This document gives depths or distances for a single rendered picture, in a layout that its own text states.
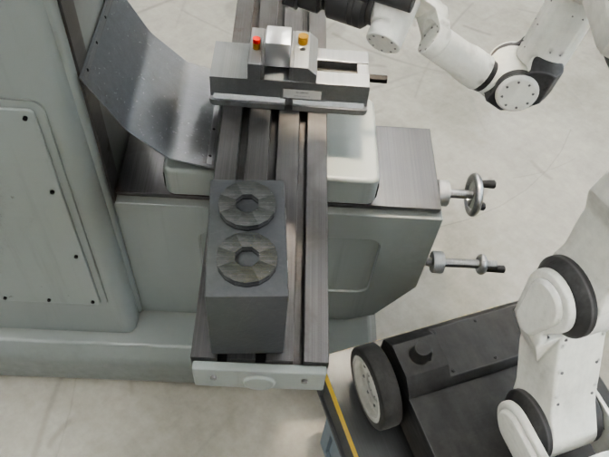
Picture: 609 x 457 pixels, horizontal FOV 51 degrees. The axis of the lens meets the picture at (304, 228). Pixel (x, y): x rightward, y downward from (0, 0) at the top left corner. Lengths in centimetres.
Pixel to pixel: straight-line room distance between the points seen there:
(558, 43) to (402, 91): 180
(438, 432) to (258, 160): 70
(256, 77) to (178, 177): 29
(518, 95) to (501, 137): 166
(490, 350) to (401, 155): 53
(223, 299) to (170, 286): 94
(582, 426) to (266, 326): 69
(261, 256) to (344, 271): 83
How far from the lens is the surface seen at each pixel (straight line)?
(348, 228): 158
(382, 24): 117
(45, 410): 214
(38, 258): 171
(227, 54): 146
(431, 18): 124
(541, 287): 113
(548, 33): 123
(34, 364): 209
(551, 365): 127
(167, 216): 158
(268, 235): 97
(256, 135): 137
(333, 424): 180
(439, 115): 291
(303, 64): 137
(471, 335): 157
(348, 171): 146
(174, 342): 193
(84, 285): 177
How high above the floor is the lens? 191
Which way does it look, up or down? 53 degrees down
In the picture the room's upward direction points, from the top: 6 degrees clockwise
